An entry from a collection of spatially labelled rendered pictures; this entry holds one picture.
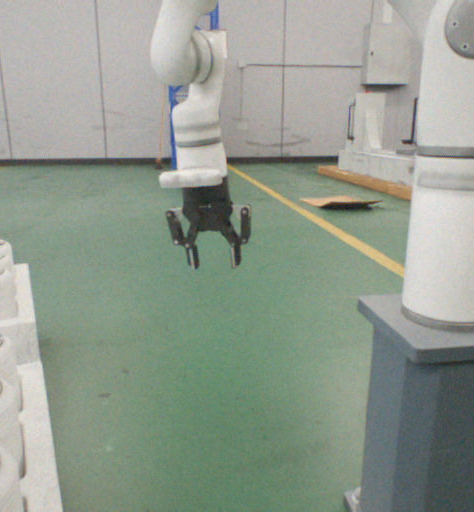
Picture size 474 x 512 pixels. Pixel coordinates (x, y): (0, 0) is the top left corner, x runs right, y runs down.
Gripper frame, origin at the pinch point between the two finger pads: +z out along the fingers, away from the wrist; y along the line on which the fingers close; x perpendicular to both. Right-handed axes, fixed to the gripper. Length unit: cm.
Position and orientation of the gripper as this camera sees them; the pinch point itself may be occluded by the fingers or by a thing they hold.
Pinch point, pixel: (214, 260)
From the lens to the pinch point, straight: 79.4
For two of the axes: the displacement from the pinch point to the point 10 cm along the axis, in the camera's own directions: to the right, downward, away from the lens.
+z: 1.1, 9.3, 3.6
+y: -9.7, 0.2, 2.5
